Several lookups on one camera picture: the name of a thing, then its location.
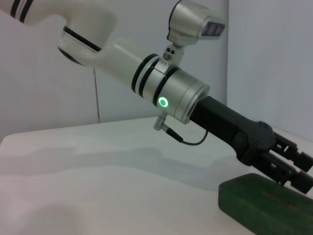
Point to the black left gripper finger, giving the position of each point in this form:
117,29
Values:
302,181
304,161

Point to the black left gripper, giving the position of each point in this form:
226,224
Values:
232,127

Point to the green glasses case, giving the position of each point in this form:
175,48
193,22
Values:
256,208

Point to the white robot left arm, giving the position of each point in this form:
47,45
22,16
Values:
117,61

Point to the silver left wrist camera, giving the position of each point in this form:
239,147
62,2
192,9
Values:
188,22

